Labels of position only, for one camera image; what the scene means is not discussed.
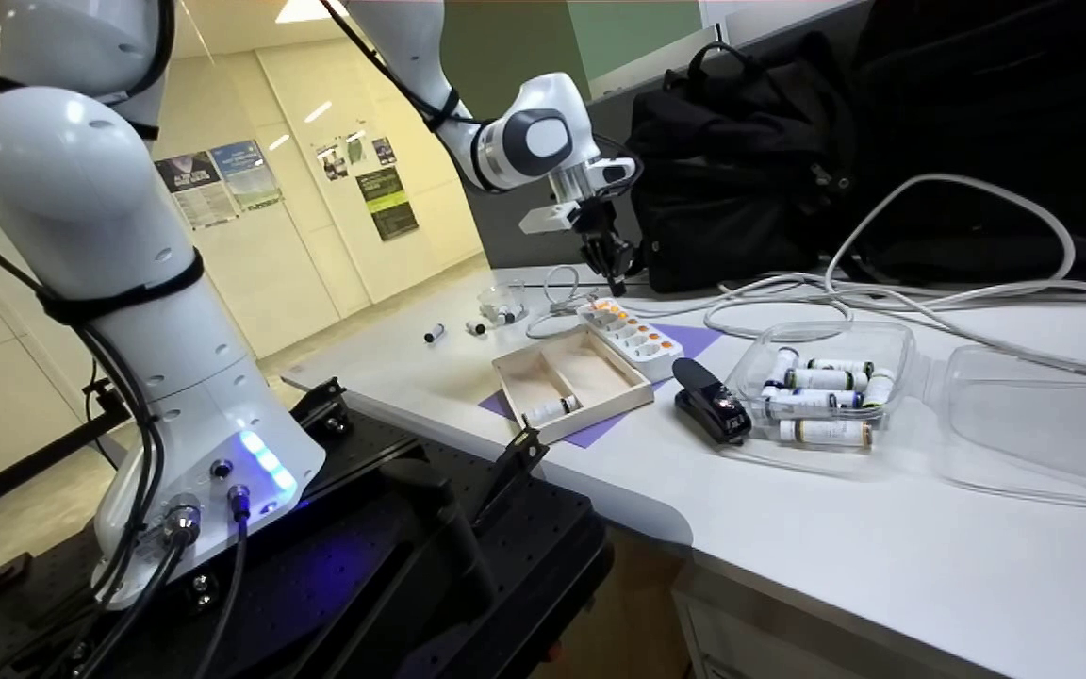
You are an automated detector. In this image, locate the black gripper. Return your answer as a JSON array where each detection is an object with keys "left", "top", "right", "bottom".
[{"left": 561, "top": 184, "right": 649, "bottom": 296}]

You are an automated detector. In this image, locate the white switched power strip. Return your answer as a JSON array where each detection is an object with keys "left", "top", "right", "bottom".
[{"left": 586, "top": 294, "right": 688, "bottom": 373}]

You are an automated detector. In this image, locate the wooden divided tray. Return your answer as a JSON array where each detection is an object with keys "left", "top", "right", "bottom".
[{"left": 487, "top": 323, "right": 661, "bottom": 447}]

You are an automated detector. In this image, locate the small silver item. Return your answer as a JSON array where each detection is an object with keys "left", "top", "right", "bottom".
[{"left": 530, "top": 388, "right": 586, "bottom": 424}]

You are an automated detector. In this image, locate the black backpack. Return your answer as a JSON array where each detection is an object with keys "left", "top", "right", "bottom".
[{"left": 615, "top": 33, "right": 873, "bottom": 296}]

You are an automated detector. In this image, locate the black stapler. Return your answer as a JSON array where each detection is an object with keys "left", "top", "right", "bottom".
[{"left": 673, "top": 354, "right": 755, "bottom": 447}]

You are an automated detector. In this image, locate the white marker tube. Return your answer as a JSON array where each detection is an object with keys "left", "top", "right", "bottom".
[
  {"left": 860, "top": 367, "right": 903, "bottom": 417},
  {"left": 790, "top": 363, "right": 860, "bottom": 395},
  {"left": 772, "top": 417, "right": 880, "bottom": 451},
  {"left": 760, "top": 385, "right": 864, "bottom": 423},
  {"left": 809, "top": 354, "right": 880, "bottom": 380},
  {"left": 765, "top": 345, "right": 809, "bottom": 388}
]

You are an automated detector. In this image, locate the black table clamp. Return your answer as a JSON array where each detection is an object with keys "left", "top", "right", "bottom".
[{"left": 487, "top": 423, "right": 554, "bottom": 499}]

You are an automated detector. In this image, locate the clear plastic container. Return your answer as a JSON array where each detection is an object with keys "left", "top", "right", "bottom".
[{"left": 726, "top": 318, "right": 921, "bottom": 476}]

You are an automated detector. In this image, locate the green board panel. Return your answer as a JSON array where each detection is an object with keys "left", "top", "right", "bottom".
[{"left": 437, "top": 0, "right": 704, "bottom": 126}]

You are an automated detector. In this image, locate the ceiling light panel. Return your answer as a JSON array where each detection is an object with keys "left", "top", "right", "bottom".
[{"left": 271, "top": 0, "right": 339, "bottom": 27}]

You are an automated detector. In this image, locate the black robot cart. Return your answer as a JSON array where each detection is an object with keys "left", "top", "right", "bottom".
[{"left": 0, "top": 373, "right": 620, "bottom": 679}]

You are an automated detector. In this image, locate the thin white looped cord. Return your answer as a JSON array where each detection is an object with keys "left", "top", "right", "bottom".
[{"left": 523, "top": 262, "right": 591, "bottom": 343}]

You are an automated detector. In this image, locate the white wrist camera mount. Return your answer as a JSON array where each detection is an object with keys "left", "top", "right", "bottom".
[{"left": 518, "top": 199, "right": 589, "bottom": 237}]

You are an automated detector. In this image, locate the coiled white cable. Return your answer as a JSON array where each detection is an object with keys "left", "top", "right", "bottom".
[{"left": 703, "top": 274, "right": 860, "bottom": 345}]

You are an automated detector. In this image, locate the green black wall poster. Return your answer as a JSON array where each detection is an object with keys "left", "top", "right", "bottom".
[{"left": 356, "top": 162, "right": 423, "bottom": 243}]

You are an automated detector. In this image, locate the thick white cable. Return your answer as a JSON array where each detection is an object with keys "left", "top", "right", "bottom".
[{"left": 824, "top": 168, "right": 1086, "bottom": 318}]

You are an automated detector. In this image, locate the blue wall poster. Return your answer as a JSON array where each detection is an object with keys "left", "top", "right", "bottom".
[{"left": 212, "top": 135, "right": 288, "bottom": 216}]

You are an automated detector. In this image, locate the dark headed wall poster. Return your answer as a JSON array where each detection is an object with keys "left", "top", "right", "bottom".
[{"left": 150, "top": 145, "right": 243, "bottom": 232}]

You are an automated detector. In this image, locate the thin white cable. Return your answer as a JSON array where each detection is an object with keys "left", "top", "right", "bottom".
[{"left": 842, "top": 277, "right": 1086, "bottom": 385}]

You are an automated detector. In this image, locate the black base plug cable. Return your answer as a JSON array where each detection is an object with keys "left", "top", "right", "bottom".
[{"left": 198, "top": 482, "right": 257, "bottom": 679}]

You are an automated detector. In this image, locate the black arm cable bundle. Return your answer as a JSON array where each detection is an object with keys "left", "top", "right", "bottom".
[{"left": 0, "top": 145, "right": 212, "bottom": 679}]

